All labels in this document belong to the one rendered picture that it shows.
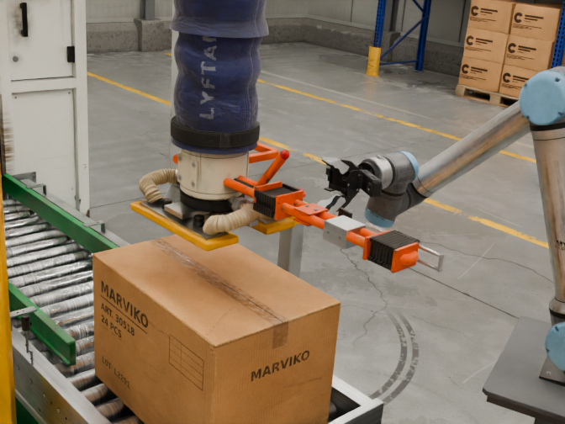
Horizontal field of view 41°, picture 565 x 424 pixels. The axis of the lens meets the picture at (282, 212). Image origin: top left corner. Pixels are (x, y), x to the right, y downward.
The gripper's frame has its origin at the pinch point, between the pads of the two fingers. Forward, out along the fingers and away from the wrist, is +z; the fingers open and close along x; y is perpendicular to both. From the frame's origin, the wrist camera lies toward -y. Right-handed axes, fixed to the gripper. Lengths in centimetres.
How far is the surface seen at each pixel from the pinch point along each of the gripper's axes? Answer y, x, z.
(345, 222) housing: -20.8, 0.9, 13.4
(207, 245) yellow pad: 9.0, -11.7, 27.9
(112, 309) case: 43, -42, 34
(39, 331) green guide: 83, -66, 37
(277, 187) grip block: 4.2, 1.3, 10.7
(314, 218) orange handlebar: -14.0, 0.3, 16.0
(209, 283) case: 21.1, -29.4, 17.2
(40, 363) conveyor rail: 63, -64, 46
